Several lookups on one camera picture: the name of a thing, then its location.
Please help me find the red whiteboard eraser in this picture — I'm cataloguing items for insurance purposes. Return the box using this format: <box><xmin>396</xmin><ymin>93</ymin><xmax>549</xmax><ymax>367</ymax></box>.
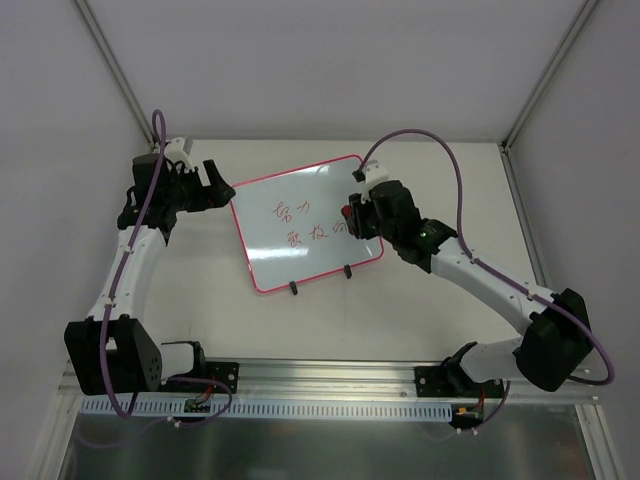
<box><xmin>341</xmin><ymin>205</ymin><xmax>357</xmax><ymax>237</ymax></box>

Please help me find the pink-framed small whiteboard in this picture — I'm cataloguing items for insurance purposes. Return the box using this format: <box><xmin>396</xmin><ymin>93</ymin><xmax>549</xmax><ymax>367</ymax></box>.
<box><xmin>231</xmin><ymin>155</ymin><xmax>384</xmax><ymax>294</ymax></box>

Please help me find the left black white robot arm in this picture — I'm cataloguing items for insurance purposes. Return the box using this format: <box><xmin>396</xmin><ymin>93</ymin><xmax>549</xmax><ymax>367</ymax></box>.
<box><xmin>64</xmin><ymin>154</ymin><xmax>235</xmax><ymax>396</ymax></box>

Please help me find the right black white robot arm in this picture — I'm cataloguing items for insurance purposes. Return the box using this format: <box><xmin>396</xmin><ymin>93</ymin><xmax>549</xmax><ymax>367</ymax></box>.
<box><xmin>341</xmin><ymin>180</ymin><xmax>593</xmax><ymax>396</ymax></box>

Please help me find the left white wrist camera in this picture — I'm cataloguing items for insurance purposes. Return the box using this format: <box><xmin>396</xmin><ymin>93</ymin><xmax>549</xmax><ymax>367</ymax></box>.
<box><xmin>164</xmin><ymin>137</ymin><xmax>193</xmax><ymax>170</ymax></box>

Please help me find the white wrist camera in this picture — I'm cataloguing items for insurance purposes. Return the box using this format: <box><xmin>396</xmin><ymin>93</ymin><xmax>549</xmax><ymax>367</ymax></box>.
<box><xmin>352</xmin><ymin>160</ymin><xmax>389</xmax><ymax>203</ymax></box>
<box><xmin>164</xmin><ymin>137</ymin><xmax>193</xmax><ymax>170</ymax></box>

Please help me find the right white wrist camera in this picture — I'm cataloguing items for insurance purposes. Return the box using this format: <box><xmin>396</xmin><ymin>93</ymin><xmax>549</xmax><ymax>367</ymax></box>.
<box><xmin>352</xmin><ymin>160</ymin><xmax>389</xmax><ymax>203</ymax></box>

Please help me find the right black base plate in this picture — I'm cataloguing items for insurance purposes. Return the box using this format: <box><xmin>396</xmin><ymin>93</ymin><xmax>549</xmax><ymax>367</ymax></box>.
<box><xmin>413</xmin><ymin>365</ymin><xmax>505</xmax><ymax>399</ymax></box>

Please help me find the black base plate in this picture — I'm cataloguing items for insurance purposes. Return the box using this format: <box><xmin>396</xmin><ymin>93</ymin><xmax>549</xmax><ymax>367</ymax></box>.
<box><xmin>206</xmin><ymin>361</ymin><xmax>240</xmax><ymax>394</ymax></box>
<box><xmin>413</xmin><ymin>365</ymin><xmax>505</xmax><ymax>399</ymax></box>

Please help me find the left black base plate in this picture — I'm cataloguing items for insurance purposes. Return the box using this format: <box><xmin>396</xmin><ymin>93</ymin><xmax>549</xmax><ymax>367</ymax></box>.
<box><xmin>206</xmin><ymin>361</ymin><xmax>240</xmax><ymax>394</ymax></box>

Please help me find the aluminium mounting rail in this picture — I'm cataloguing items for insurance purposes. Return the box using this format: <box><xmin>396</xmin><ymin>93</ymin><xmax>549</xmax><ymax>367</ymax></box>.
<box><xmin>57</xmin><ymin>355</ymin><xmax>599</xmax><ymax>404</ymax></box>

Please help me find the left aluminium frame post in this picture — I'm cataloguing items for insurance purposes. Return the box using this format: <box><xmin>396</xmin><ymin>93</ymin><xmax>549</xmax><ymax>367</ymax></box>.
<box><xmin>71</xmin><ymin>0</ymin><xmax>155</xmax><ymax>147</ymax></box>

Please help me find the aluminium frame post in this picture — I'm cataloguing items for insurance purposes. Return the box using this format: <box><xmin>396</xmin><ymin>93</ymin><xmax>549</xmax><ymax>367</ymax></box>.
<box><xmin>71</xmin><ymin>0</ymin><xmax>155</xmax><ymax>147</ymax></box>
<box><xmin>499</xmin><ymin>0</ymin><xmax>601</xmax><ymax>286</ymax></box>

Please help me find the white slotted cable duct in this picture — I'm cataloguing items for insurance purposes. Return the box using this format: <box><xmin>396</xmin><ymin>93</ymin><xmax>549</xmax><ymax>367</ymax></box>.
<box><xmin>79</xmin><ymin>397</ymin><xmax>454</xmax><ymax>422</ymax></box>

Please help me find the right aluminium frame post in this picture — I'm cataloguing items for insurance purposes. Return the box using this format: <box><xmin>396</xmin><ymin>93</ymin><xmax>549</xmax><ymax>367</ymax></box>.
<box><xmin>499</xmin><ymin>0</ymin><xmax>601</xmax><ymax>286</ymax></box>

